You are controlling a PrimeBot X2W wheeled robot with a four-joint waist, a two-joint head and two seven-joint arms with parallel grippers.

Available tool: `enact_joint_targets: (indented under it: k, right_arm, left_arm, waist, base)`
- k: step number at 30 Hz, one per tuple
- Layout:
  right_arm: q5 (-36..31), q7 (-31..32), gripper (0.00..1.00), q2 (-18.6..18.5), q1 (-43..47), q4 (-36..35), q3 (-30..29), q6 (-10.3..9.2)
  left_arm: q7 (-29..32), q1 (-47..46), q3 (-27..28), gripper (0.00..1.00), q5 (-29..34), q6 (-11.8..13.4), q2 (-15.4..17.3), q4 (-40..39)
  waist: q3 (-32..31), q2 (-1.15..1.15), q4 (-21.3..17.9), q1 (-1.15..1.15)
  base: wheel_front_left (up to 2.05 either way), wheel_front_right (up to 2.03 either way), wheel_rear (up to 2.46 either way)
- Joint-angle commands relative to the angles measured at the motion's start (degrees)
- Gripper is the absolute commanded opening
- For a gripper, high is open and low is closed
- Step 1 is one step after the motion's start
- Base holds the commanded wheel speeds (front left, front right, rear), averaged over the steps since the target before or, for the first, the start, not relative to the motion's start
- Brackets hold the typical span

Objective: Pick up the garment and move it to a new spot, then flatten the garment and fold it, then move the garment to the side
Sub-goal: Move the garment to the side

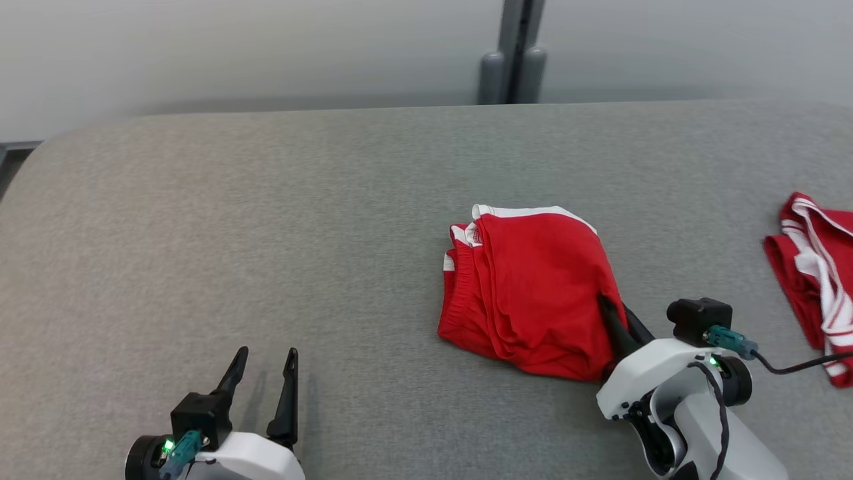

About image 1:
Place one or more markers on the grey partition post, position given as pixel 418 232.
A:
pixel 523 26

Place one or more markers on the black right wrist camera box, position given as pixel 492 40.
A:
pixel 696 320

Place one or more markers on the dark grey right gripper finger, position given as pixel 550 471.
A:
pixel 618 336
pixel 641 330

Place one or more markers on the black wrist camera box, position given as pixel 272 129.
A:
pixel 696 320
pixel 200 416

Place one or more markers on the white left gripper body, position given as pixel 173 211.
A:
pixel 253 460

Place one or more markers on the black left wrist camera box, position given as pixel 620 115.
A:
pixel 200 416

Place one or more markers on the red white shorts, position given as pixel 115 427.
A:
pixel 540 286

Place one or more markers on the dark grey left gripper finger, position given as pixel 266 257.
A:
pixel 232 373
pixel 286 400

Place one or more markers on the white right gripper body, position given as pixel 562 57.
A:
pixel 653 366

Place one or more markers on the red white striped shirt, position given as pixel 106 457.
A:
pixel 800 273

